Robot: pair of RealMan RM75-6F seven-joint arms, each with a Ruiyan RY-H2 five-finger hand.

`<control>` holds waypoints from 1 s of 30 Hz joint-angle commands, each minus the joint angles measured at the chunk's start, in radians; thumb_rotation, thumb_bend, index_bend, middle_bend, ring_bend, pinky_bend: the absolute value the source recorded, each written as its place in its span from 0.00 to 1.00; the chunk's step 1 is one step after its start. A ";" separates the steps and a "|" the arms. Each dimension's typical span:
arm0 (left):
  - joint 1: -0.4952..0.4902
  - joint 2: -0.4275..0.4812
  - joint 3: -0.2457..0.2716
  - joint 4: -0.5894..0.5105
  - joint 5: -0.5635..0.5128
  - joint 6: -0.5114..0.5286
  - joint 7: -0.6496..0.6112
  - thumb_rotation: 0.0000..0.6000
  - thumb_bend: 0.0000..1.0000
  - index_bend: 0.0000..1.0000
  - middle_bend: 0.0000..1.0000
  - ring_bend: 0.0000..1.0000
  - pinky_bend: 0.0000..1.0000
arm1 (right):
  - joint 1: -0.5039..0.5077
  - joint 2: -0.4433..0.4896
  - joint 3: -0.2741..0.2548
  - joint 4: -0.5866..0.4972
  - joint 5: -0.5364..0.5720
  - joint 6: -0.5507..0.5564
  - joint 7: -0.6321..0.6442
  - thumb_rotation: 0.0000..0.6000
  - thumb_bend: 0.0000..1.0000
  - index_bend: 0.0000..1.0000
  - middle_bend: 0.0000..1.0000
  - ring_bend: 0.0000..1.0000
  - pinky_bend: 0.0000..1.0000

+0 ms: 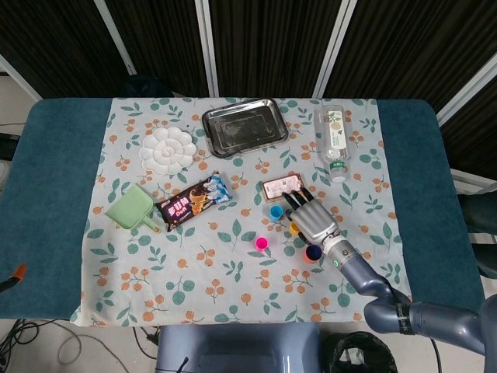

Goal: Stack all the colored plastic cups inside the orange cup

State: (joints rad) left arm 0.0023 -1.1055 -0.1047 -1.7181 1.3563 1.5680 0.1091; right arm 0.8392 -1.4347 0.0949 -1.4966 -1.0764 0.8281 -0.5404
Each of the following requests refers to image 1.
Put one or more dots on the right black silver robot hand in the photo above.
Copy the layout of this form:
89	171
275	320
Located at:
314	221

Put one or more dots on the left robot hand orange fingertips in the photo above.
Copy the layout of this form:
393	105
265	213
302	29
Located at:
13	277

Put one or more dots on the yellow plastic cup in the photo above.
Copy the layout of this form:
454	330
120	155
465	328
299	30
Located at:
293	229

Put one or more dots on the dark blue plastic cup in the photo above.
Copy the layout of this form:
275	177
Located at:
313	252

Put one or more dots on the light blue plastic cup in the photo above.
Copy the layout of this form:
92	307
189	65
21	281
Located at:
276	211

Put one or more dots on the pink plastic cup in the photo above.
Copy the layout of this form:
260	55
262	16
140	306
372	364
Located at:
261	243

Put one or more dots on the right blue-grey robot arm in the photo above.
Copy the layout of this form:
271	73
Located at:
361	272

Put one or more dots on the orange plastic cup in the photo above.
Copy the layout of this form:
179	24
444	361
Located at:
304	256

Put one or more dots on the small pink yellow cardboard box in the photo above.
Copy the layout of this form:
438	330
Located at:
277	184

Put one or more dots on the clear plastic bottle white cap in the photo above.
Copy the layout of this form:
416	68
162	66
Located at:
334	140

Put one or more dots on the floral leaf print tablecloth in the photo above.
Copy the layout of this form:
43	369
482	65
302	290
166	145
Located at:
233	287

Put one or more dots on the teal table cover cloth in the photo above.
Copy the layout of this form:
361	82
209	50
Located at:
50	175

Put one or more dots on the rectangular stainless steel tray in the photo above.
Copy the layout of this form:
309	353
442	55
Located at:
244	128

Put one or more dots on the brown chocolate snack packet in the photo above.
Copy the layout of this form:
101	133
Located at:
192	202

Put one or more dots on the light green plastic scoop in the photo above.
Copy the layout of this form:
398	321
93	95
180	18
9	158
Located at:
130	210

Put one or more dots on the blue-grey robot torso base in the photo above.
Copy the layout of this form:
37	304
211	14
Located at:
233	346

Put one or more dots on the white flower-shaped paint palette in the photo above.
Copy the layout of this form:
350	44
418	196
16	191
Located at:
167	150

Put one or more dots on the dark slatted partition panel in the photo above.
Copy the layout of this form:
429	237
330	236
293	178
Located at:
407	46
272	39
58	46
163	39
477	136

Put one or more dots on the dark chair back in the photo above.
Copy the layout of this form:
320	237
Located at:
143	87

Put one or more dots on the white partition frame post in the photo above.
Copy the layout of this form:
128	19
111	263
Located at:
19	82
115	39
207	46
466	91
334	46

